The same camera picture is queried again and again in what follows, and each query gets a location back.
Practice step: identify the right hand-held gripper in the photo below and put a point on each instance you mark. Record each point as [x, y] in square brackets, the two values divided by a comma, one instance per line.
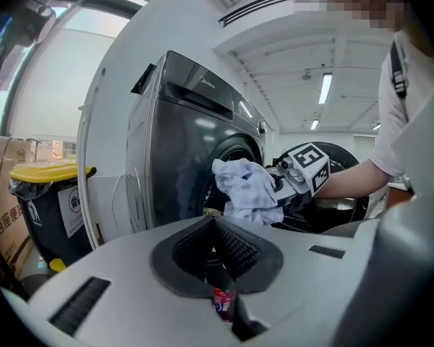
[307, 165]

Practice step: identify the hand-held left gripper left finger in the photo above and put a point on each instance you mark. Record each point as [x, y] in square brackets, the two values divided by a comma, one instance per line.
[188, 255]

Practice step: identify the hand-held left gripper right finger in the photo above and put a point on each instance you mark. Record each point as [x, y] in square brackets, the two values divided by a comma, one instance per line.
[246, 259]

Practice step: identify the red and blue garment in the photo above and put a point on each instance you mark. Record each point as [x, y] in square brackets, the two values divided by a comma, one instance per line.
[222, 302]

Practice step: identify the white cloth garment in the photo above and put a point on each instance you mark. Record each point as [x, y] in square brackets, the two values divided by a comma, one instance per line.
[249, 190]

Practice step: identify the dark grey washing machine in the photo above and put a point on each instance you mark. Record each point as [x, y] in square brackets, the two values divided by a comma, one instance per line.
[188, 139]

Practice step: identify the person's right forearm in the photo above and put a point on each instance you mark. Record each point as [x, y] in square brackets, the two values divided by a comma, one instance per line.
[351, 181]

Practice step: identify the short ceiling light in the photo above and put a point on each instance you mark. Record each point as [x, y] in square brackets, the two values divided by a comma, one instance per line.
[376, 126]
[314, 124]

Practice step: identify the long ceiling light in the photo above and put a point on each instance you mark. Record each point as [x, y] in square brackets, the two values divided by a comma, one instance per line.
[325, 88]

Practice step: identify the person's white t-shirt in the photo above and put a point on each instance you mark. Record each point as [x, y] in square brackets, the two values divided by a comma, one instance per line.
[419, 121]

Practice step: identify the white vertical pipe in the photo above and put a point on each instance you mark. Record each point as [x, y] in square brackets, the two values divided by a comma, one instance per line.
[84, 165]

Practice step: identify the yellow lid trash bin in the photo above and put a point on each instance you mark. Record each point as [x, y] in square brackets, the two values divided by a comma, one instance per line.
[50, 208]

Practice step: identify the ceiling air vent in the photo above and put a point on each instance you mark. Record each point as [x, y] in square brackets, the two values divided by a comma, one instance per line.
[253, 7]

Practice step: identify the printed cardboard box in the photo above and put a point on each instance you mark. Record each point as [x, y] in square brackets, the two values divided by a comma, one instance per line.
[5, 222]

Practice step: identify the plain cardboard box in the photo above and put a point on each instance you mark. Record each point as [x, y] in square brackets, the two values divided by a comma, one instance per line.
[7, 154]

